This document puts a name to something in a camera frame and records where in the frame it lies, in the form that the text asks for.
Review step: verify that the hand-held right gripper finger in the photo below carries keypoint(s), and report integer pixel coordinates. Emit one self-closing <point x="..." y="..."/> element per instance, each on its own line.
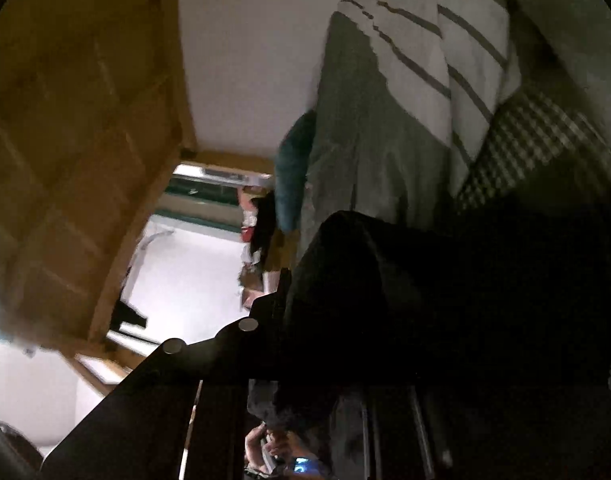
<point x="265" y="320"/>

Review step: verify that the black jacket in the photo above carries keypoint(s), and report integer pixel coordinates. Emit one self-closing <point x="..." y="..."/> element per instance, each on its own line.
<point x="435" y="285"/>

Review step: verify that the black cloth pile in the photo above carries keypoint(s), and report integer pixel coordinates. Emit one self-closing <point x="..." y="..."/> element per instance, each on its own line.
<point x="265" y="225"/>

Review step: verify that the dark hanging cloth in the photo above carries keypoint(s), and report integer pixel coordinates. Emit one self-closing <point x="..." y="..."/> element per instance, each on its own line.
<point x="128" y="310"/>

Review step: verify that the computer case with blue lights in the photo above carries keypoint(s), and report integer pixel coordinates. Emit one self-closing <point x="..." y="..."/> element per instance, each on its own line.
<point x="298" y="462"/>

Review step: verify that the teal pillow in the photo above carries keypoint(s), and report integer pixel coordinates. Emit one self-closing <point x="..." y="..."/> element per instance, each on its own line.
<point x="295" y="175"/>

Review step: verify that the grey and white striped duvet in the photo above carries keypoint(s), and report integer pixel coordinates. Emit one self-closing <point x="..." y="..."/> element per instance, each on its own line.
<point x="365" y="125"/>

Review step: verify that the black white checkered bed sheet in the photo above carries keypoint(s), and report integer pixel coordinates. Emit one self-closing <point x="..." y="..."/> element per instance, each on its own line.
<point x="525" y="145"/>

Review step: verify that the grey folded cloth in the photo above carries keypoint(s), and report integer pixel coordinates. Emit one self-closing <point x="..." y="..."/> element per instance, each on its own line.
<point x="575" y="35"/>

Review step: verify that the wooden bunk bed frame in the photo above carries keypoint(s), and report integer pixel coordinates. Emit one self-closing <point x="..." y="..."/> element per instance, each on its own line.
<point x="85" y="135"/>

